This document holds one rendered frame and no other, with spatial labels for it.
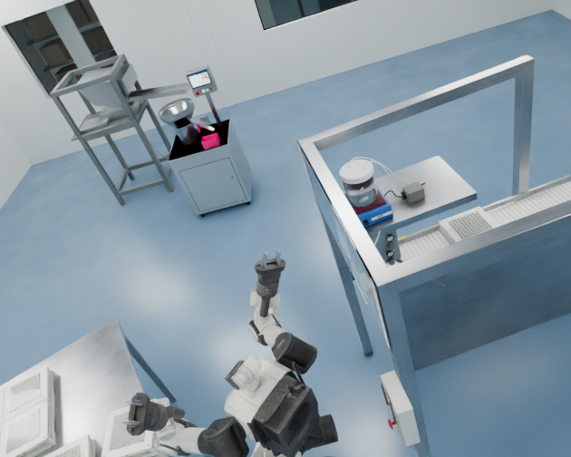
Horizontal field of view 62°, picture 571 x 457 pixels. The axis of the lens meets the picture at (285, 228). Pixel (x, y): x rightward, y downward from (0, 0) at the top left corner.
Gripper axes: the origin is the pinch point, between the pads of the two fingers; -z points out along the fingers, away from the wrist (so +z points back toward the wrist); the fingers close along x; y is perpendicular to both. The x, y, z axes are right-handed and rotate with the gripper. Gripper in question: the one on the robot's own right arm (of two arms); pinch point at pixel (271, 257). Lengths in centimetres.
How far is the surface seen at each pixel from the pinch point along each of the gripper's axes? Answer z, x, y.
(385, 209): 1, -64, 19
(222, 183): 147, -64, 265
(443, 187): -6, -96, 21
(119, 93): 94, 18, 370
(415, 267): -27, -28, -42
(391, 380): 29, -34, -46
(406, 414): 31, -33, -59
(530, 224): -42, -62, -47
